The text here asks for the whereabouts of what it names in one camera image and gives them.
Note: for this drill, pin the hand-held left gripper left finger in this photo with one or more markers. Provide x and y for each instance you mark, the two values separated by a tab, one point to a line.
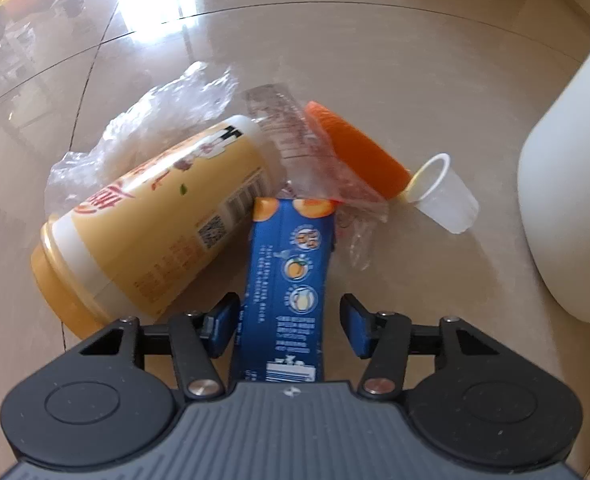
222	325

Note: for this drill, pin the clear plastic bag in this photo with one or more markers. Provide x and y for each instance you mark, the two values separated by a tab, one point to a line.
175	100

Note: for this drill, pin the white plastic trash bin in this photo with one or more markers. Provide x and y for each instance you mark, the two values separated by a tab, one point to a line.
575	185

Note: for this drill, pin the blue juice carton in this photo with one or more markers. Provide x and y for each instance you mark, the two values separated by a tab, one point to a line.
285	285

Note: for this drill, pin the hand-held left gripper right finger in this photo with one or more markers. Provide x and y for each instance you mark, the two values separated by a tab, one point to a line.
357	325

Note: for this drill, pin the yellow drink bottle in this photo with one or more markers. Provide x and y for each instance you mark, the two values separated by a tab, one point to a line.
150	220

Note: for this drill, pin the small clear plastic cup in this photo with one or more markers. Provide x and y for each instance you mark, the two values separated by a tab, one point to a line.
445	200

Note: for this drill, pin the crumpled clear wrapper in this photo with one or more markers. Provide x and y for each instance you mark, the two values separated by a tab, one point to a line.
295	130

